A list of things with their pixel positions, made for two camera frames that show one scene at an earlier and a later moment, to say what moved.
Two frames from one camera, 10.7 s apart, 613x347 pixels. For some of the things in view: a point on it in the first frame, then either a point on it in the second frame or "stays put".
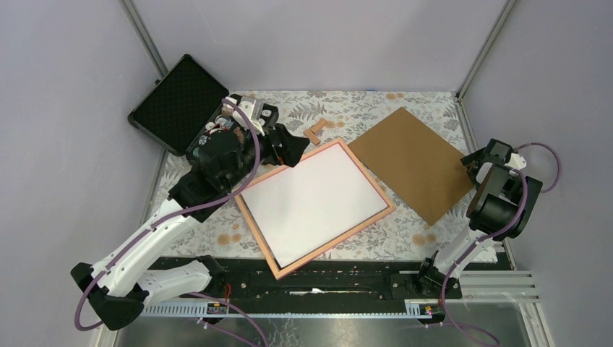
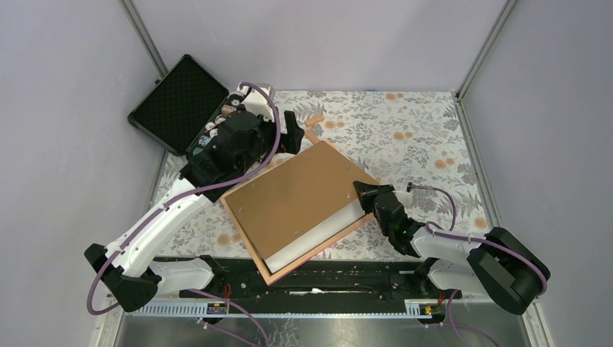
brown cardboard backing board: [417, 164] → [296, 193]
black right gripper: [473, 157] → [367, 192]
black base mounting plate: [251, 280] stays put
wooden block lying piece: [311, 136] stays put
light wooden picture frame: [275, 266] → [290, 265]
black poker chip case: [176, 108] stays put
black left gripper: [293, 149] stays put
